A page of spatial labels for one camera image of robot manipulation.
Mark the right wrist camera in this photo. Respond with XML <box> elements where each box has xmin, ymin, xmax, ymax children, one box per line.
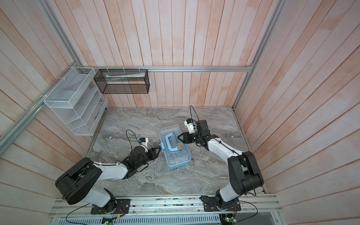
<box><xmin>184</xmin><ymin>118</ymin><xmax>196</xmax><ymax>134</ymax></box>

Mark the aluminium left wall rail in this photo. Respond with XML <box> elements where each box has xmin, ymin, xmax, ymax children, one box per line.
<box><xmin>1</xmin><ymin>61</ymin><xmax>80</xmax><ymax>156</ymax></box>

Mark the aluminium corner post left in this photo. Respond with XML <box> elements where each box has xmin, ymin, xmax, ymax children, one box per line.
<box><xmin>37</xmin><ymin>0</ymin><xmax>82</xmax><ymax>66</ymax></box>

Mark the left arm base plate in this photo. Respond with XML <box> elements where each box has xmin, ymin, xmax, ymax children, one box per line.
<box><xmin>91</xmin><ymin>198</ymin><xmax>131</xmax><ymax>215</ymax></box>

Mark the white vent grille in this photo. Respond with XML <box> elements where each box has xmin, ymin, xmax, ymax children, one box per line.
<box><xmin>51</xmin><ymin>214</ymin><xmax>221</xmax><ymax>225</ymax></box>

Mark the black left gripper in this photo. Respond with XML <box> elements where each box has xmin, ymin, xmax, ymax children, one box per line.
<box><xmin>136</xmin><ymin>147</ymin><xmax>162</xmax><ymax>169</ymax></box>

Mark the white wire mesh shelf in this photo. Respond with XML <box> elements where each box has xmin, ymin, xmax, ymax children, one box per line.
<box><xmin>44</xmin><ymin>67</ymin><xmax>108</xmax><ymax>136</ymax></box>

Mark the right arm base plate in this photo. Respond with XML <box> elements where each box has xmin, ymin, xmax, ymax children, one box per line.
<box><xmin>199</xmin><ymin>196</ymin><xmax>241</xmax><ymax>212</ymax></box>

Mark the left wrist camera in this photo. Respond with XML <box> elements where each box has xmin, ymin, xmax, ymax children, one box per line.
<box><xmin>138</xmin><ymin>137</ymin><xmax>149</xmax><ymax>150</ymax></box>

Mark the aluminium corner post right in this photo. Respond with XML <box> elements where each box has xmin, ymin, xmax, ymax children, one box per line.
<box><xmin>232</xmin><ymin>1</ymin><xmax>288</xmax><ymax>111</ymax></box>

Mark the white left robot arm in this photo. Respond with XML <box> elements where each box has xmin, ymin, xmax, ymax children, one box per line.
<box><xmin>55</xmin><ymin>145</ymin><xmax>161</xmax><ymax>214</ymax></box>

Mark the aluminium corner post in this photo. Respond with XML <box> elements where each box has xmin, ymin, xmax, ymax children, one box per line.
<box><xmin>232</xmin><ymin>1</ymin><xmax>288</xmax><ymax>111</ymax></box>
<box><xmin>37</xmin><ymin>0</ymin><xmax>82</xmax><ymax>66</ymax></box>

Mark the blue plastic tool box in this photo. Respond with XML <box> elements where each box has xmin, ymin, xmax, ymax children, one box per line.
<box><xmin>159</xmin><ymin>125</ymin><xmax>191</xmax><ymax>170</ymax></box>

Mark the black wire mesh basket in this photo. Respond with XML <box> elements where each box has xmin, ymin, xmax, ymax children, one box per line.
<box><xmin>94</xmin><ymin>68</ymin><xmax>150</xmax><ymax>94</ymax></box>

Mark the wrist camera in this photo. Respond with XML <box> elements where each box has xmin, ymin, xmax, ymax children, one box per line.
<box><xmin>138</xmin><ymin>137</ymin><xmax>149</xmax><ymax>150</ymax></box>
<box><xmin>184</xmin><ymin>118</ymin><xmax>196</xmax><ymax>134</ymax></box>

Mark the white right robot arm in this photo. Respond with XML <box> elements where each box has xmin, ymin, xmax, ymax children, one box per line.
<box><xmin>178</xmin><ymin>132</ymin><xmax>264</xmax><ymax>207</ymax></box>

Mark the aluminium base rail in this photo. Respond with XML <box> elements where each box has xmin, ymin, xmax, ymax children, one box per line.
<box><xmin>49</xmin><ymin>194</ymin><xmax>282</xmax><ymax>218</ymax></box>

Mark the aluminium horizontal back rail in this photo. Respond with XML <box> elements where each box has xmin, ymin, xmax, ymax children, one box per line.
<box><xmin>89</xmin><ymin>66</ymin><xmax>252</xmax><ymax>72</ymax></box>

